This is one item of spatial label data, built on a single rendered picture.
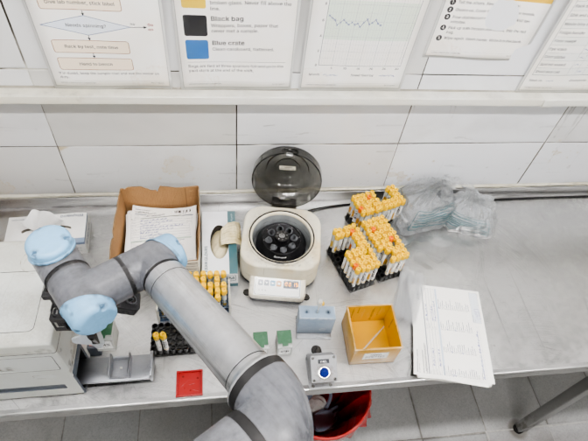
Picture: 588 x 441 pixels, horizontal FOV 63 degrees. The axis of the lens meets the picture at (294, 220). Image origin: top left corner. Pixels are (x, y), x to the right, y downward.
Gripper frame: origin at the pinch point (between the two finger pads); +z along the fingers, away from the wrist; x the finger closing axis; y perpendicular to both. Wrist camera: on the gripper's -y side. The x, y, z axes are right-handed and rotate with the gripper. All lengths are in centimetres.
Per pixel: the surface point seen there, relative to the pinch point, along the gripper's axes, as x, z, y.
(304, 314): -10, 15, -48
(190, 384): 3.9, 24.5, -17.2
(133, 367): 0.1, 20.7, -2.9
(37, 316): -1.8, -5.3, 13.0
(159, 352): -4.6, 22.4, -8.9
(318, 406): -8, 90, -62
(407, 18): -59, -44, -72
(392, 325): -7, 18, -73
